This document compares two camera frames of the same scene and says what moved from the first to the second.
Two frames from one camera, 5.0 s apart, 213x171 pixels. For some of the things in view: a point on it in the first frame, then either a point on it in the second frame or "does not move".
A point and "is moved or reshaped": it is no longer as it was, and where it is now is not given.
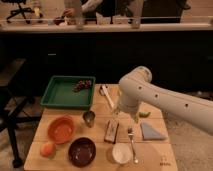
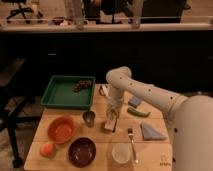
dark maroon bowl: (82, 151) does not move
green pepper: (143, 114) does not move
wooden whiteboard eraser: (111, 130) is moved or reshaped
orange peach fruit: (48, 150) does not move
